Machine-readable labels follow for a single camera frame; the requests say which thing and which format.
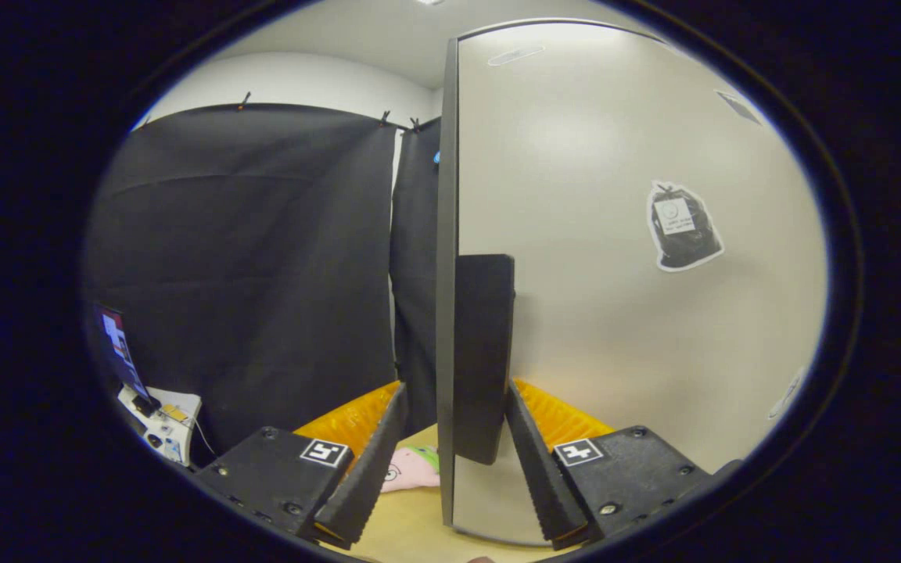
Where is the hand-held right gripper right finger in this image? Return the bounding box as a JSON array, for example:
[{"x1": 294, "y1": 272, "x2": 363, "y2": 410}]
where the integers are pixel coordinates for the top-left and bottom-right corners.
[{"x1": 504, "y1": 378, "x2": 742, "y2": 552}]

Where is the pink plush toy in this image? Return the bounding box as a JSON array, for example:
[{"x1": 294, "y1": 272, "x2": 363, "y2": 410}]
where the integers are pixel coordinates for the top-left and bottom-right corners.
[{"x1": 380, "y1": 446, "x2": 441, "y2": 493}]

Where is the black backdrop cloth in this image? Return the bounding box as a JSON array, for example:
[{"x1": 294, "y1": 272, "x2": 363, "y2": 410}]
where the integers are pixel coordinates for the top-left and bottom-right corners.
[{"x1": 83, "y1": 102, "x2": 443, "y2": 462}]

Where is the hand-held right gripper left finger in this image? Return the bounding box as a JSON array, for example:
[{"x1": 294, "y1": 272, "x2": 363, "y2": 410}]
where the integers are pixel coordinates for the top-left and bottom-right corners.
[{"x1": 194, "y1": 381, "x2": 410, "y2": 550}]

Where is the grey cabinet door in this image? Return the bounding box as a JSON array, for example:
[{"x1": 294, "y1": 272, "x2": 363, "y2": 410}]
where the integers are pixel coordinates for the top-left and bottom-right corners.
[{"x1": 435, "y1": 20, "x2": 828, "y2": 548}]

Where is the black door handle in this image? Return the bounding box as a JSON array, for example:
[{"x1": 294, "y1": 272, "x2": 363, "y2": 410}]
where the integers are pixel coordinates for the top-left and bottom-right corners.
[{"x1": 453, "y1": 253, "x2": 515, "y2": 466}]

